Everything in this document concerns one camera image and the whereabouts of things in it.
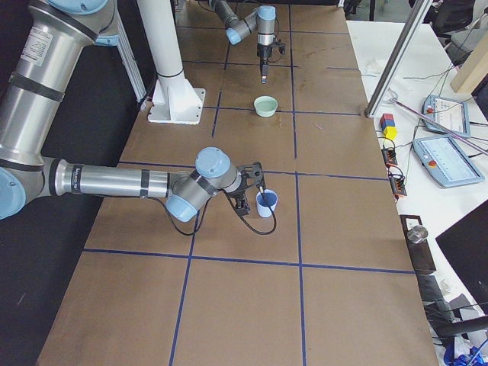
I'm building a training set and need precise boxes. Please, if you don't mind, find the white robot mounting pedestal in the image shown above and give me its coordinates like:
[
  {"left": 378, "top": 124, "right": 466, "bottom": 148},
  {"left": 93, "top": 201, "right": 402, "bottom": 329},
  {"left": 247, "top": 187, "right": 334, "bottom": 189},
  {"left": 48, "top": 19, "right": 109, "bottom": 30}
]
[{"left": 137, "top": 0, "right": 205, "bottom": 124}]

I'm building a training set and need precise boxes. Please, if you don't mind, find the orange black connector block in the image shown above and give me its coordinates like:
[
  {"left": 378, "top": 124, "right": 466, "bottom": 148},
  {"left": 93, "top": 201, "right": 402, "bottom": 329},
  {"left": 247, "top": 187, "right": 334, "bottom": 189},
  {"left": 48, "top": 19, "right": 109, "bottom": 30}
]
[{"left": 381, "top": 148, "right": 398, "bottom": 168}]

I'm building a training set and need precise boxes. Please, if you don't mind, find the yellow cube block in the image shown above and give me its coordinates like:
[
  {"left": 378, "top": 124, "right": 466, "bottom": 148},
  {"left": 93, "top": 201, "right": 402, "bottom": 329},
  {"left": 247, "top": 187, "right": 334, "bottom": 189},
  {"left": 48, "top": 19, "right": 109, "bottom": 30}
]
[{"left": 382, "top": 126, "right": 397, "bottom": 140}]

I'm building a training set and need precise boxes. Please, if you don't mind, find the blue plastic bag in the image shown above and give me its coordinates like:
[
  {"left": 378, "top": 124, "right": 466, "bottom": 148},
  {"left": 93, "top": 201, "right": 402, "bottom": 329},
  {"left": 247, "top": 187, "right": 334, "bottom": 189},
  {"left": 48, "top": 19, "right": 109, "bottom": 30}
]
[{"left": 443, "top": 336, "right": 487, "bottom": 366}]

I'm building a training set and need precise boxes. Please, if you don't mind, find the black box under cup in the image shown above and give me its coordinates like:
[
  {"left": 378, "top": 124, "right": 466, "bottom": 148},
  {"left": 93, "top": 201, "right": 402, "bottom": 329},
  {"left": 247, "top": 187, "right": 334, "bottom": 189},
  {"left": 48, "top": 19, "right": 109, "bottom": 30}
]
[{"left": 400, "top": 214, "right": 436, "bottom": 275}]

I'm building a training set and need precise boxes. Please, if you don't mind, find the teach pendant tablet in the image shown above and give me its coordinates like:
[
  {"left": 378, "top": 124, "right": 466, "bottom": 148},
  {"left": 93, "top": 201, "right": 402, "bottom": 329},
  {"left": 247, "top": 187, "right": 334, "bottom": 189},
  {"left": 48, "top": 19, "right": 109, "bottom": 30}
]
[
  {"left": 413, "top": 136, "right": 485, "bottom": 188},
  {"left": 422, "top": 95, "right": 470, "bottom": 137}
]

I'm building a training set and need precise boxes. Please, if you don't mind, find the near teach pendant tablet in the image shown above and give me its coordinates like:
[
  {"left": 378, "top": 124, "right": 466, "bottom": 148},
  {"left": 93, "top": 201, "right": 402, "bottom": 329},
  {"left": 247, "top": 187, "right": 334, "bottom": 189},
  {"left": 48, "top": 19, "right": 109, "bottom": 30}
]
[{"left": 413, "top": 136, "right": 485, "bottom": 188}]

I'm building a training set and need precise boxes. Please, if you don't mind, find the light blue plastic cup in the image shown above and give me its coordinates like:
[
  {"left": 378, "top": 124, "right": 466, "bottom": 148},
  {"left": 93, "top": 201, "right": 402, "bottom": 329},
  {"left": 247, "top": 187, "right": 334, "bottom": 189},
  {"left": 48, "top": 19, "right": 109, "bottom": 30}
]
[{"left": 256, "top": 189, "right": 278, "bottom": 218}]

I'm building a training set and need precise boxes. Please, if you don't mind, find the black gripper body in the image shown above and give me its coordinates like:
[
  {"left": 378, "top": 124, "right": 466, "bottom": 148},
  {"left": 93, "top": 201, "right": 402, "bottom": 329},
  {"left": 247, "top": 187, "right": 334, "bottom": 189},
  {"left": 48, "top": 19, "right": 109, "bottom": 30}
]
[
  {"left": 257, "top": 43, "right": 286, "bottom": 63},
  {"left": 227, "top": 162, "right": 264, "bottom": 198}
]

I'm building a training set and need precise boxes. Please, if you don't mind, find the crumpled white tissue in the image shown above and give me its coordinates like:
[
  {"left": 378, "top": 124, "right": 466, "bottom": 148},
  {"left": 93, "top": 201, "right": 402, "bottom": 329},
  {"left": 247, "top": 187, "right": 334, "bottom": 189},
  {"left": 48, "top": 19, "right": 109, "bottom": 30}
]
[{"left": 362, "top": 58, "right": 387, "bottom": 75}]

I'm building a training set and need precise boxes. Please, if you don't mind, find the black frame pole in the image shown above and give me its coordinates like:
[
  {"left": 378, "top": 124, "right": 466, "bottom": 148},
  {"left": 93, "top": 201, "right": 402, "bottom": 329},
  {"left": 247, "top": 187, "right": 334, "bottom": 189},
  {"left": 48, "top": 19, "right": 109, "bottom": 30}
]
[{"left": 435, "top": 316, "right": 488, "bottom": 338}]

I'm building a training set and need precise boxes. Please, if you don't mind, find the far teach pendant tablet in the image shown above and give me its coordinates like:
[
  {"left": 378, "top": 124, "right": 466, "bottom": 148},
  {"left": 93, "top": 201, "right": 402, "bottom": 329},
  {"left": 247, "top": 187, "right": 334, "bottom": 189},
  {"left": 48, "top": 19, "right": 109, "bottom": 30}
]
[{"left": 422, "top": 95, "right": 470, "bottom": 137}]

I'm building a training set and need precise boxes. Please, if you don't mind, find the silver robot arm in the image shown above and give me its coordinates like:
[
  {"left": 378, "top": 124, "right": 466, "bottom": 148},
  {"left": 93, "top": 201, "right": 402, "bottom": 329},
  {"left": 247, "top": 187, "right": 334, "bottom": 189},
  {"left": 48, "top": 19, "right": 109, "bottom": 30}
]
[
  {"left": 197, "top": 1, "right": 286, "bottom": 84},
  {"left": 1, "top": 1, "right": 265, "bottom": 222}
]

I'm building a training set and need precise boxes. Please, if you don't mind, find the mint green bowl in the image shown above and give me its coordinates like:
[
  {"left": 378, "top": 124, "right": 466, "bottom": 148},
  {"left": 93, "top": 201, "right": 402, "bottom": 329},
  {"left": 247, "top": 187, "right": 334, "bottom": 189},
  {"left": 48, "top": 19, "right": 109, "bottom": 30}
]
[{"left": 254, "top": 95, "right": 278, "bottom": 117}]

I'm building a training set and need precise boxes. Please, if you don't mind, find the red blue cube block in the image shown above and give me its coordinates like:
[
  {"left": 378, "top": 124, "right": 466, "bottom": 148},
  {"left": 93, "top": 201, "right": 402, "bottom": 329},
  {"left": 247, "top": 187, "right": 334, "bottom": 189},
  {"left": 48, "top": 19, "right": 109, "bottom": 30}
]
[{"left": 380, "top": 113, "right": 396, "bottom": 130}]

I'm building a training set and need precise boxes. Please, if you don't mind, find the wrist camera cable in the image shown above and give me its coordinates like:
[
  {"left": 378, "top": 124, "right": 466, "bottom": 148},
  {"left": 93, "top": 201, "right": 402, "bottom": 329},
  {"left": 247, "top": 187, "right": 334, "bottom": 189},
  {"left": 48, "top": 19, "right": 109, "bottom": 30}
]
[{"left": 164, "top": 190, "right": 278, "bottom": 236}]

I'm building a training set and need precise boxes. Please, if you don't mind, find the wooden board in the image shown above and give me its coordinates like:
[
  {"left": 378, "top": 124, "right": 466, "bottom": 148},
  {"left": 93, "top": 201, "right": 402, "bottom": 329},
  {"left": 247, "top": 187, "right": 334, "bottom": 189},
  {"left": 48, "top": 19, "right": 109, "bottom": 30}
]
[{"left": 451, "top": 30, "right": 488, "bottom": 94}]

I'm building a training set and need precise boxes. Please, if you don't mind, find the stainless steel cup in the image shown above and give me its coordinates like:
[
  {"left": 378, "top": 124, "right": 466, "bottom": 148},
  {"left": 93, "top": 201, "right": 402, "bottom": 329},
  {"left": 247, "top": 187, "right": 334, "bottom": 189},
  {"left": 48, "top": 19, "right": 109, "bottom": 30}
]
[{"left": 406, "top": 225, "right": 429, "bottom": 244}]

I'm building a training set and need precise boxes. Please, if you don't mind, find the aluminium frame post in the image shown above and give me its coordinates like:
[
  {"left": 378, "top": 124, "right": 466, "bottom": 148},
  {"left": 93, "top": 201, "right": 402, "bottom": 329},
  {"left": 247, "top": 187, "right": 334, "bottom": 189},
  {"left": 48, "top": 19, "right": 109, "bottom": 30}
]
[{"left": 364, "top": 0, "right": 432, "bottom": 117}]

